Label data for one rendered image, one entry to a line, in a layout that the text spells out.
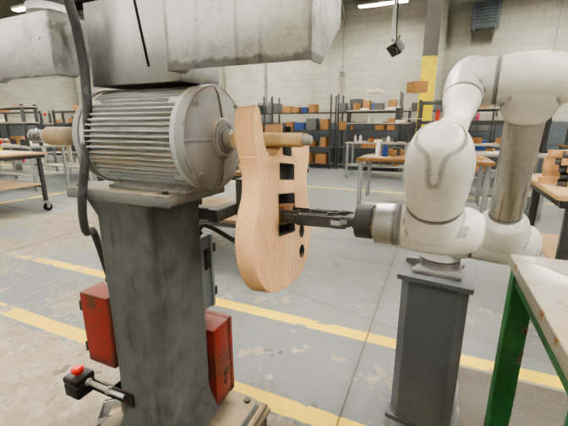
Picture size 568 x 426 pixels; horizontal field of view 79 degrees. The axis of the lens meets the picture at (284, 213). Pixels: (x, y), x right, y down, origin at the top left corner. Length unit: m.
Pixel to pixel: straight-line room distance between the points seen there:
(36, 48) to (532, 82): 1.24
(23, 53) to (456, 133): 1.01
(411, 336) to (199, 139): 1.19
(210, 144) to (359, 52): 11.47
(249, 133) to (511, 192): 0.91
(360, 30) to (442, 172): 11.80
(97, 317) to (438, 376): 1.30
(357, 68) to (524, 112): 11.07
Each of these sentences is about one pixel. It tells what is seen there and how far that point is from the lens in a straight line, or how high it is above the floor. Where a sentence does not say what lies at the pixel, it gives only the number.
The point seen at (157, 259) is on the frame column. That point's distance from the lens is 0.97.
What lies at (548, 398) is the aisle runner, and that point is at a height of 0.00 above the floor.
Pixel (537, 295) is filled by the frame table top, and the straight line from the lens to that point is 0.93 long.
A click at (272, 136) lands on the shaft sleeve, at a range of 0.79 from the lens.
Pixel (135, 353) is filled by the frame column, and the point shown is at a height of 0.63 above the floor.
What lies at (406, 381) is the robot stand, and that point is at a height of 0.21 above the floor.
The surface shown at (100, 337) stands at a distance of 1.26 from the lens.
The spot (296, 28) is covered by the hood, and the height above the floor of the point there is 1.43.
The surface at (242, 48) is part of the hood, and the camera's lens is 0.67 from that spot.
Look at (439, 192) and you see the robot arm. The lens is 0.62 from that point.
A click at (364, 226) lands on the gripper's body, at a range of 0.75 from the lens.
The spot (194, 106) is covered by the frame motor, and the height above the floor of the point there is 1.32.
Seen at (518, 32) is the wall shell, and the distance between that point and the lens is 12.10.
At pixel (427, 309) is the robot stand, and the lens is 1.53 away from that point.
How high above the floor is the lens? 1.28
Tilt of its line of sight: 14 degrees down
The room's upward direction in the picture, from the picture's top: straight up
